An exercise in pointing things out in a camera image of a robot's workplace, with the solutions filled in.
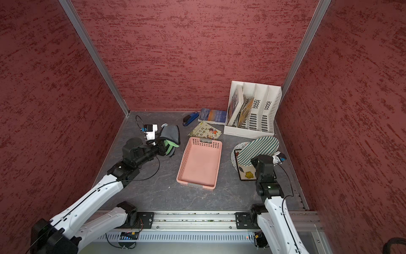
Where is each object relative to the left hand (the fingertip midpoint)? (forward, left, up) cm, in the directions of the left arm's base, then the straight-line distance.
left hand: (172, 141), depth 74 cm
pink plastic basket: (0, -13, -25) cm, 28 cm away
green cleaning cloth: (-2, -1, +8) cm, 9 cm away
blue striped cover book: (+39, -21, -24) cm, 50 cm away
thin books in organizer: (+30, -35, -1) cm, 46 cm away
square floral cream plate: (-6, -40, -23) cm, 46 cm away
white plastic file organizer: (+33, -56, -24) cm, 69 cm away
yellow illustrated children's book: (+36, -44, -16) cm, 59 cm away
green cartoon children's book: (+26, -15, -25) cm, 39 cm away
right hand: (-2, -43, -11) cm, 44 cm away
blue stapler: (+33, -3, -20) cm, 39 cm away
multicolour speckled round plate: (+12, -38, -24) cm, 46 cm away
